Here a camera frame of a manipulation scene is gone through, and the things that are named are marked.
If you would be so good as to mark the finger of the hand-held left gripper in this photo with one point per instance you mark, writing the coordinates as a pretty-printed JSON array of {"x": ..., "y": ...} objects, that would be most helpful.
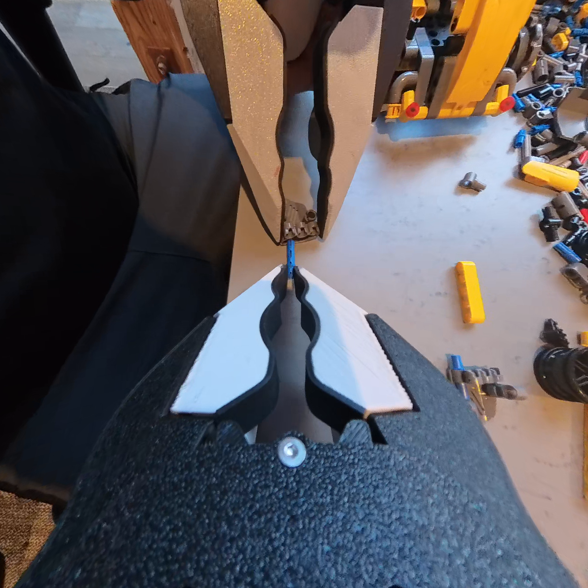
[
  {"x": 353, "y": 82},
  {"x": 252, "y": 92}
]

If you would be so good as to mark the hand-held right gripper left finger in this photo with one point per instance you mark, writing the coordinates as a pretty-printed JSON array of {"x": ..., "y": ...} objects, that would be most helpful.
[{"x": 229, "y": 367}]

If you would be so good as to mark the grey desk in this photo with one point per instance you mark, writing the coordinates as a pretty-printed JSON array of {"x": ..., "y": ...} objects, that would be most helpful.
[{"x": 404, "y": 229}]

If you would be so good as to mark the yellow toy beam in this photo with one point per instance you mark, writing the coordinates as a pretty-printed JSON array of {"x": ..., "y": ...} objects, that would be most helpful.
[{"x": 469, "y": 291}]

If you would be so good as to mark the small grey brick assembly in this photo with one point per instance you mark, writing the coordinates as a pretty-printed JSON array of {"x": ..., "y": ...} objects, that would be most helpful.
[{"x": 480, "y": 386}]

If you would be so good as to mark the yellow black toy brick vehicle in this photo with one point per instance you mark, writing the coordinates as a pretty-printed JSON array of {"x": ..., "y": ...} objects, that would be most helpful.
[{"x": 477, "y": 55}]

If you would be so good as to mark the black toy wheel hub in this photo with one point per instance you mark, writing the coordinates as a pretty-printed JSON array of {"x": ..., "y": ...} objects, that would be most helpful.
[{"x": 562, "y": 374}]

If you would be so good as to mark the grey toy connector piece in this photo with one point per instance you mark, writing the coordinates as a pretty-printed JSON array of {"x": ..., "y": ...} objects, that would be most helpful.
[{"x": 472, "y": 181}]

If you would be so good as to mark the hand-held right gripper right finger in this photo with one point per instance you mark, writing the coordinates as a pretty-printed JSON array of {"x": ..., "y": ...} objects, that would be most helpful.
[{"x": 358, "y": 363}]

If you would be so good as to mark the wooden post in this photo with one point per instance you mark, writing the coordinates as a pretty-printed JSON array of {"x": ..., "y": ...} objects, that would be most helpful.
[{"x": 138, "y": 36}]

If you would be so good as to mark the grey toy panel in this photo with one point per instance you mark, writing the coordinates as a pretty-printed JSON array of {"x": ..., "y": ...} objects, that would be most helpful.
[{"x": 301, "y": 225}]

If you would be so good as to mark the blue toy pin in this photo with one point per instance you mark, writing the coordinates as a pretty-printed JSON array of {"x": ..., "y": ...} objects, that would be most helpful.
[{"x": 290, "y": 259}]

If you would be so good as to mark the pile of toy brick pieces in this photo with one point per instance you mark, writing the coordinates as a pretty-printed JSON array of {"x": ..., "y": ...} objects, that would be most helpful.
[{"x": 551, "y": 69}]

